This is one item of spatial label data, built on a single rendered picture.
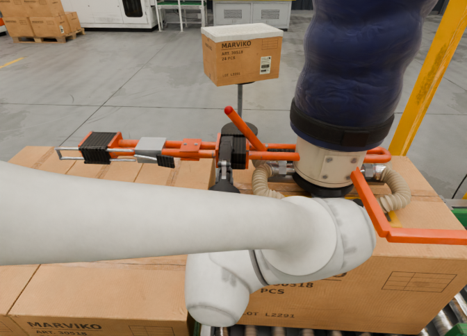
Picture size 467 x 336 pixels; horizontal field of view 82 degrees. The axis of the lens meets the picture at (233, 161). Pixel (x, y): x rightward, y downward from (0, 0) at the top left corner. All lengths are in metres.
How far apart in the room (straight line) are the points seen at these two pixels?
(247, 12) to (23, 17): 5.10
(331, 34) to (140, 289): 0.97
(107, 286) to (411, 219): 0.99
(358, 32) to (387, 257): 0.48
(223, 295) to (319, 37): 0.46
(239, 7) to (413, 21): 7.46
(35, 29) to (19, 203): 7.80
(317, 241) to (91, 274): 0.98
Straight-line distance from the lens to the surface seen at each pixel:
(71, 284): 1.21
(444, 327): 1.21
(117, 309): 1.09
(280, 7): 7.98
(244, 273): 0.42
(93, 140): 0.78
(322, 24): 0.56
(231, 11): 7.96
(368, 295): 0.87
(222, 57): 2.34
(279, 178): 0.76
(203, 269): 0.42
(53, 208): 0.20
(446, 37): 1.21
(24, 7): 7.99
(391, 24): 0.54
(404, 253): 0.75
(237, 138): 0.72
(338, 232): 0.38
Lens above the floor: 1.48
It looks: 36 degrees down
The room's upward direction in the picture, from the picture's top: straight up
